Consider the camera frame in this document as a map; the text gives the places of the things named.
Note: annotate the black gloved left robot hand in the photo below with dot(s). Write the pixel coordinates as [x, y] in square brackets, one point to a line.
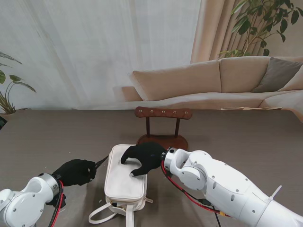
[73, 172]

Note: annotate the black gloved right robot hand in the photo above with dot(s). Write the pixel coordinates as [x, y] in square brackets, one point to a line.
[146, 154]

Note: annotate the white zippered pouch bag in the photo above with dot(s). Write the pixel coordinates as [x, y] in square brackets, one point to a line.
[123, 184]

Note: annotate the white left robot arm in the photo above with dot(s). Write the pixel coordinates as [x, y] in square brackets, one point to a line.
[26, 201]

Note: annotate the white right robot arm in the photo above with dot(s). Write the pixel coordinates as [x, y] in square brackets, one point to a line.
[232, 189]

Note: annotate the brown wooden jewelry stand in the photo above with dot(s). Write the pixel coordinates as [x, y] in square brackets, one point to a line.
[163, 112]

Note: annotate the beige sofa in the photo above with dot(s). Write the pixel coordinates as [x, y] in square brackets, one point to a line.
[180, 80]

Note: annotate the dark flat object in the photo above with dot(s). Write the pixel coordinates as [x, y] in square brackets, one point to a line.
[2, 123]

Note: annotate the broad-leaf green potted plant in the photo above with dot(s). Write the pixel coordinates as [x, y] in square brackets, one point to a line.
[16, 79]

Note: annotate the white sheer curtain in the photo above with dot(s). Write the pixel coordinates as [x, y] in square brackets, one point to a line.
[71, 47]

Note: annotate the beige curtain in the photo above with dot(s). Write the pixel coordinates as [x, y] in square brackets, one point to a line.
[213, 28]

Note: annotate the grey sofa cushion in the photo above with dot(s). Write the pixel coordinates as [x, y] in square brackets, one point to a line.
[277, 73]

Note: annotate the tall green leafy plant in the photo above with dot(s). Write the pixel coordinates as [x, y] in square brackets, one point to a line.
[243, 23]

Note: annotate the beige sofa cushion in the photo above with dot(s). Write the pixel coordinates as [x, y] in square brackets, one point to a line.
[294, 81]

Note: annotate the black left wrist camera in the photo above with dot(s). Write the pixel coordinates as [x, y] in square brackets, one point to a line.
[55, 202]

